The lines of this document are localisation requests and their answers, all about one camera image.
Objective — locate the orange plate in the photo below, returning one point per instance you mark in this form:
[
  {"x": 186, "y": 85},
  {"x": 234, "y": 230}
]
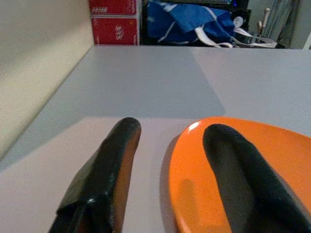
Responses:
[{"x": 189, "y": 170}]

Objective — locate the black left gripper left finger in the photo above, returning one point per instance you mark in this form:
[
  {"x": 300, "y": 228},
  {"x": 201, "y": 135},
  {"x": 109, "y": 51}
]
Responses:
[{"x": 97, "y": 184}]

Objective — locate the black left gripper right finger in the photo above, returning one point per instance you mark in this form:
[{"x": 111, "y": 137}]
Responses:
[{"x": 252, "y": 184}]

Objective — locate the pale wooden stick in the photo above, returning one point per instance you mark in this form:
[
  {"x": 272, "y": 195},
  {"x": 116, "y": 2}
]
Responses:
[
  {"x": 259, "y": 26},
  {"x": 266, "y": 14}
]

